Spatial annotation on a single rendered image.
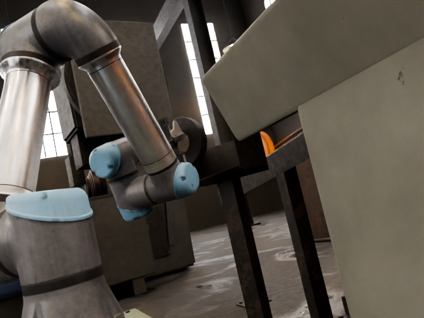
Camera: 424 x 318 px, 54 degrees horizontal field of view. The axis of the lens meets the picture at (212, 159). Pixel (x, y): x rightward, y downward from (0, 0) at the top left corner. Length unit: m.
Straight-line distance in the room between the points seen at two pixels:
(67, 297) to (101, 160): 0.42
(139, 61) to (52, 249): 3.29
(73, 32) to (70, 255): 0.42
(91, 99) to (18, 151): 2.78
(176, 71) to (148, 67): 8.47
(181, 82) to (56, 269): 11.68
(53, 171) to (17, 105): 10.12
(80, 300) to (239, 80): 0.45
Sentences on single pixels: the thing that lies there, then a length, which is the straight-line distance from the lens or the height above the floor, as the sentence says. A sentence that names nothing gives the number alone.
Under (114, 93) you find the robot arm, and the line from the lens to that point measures 0.86.
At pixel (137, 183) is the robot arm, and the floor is 0.59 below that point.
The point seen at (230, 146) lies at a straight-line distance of 1.52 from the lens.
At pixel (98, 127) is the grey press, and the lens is 3.50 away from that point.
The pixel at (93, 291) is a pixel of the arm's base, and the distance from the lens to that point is 0.64.
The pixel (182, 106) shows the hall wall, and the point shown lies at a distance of 11.98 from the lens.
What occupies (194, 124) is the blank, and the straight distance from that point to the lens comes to 1.21.
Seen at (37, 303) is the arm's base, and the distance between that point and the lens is 0.64.
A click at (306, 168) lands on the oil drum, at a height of 0.66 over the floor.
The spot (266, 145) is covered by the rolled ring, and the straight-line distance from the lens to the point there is 1.69.
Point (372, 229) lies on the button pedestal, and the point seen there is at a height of 0.47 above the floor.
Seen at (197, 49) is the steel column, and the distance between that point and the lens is 8.57.
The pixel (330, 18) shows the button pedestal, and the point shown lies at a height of 0.56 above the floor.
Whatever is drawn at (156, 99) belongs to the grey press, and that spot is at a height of 1.54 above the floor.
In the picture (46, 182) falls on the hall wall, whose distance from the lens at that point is 10.91.
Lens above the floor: 0.50
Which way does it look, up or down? 7 degrees up
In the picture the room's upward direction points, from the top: 13 degrees counter-clockwise
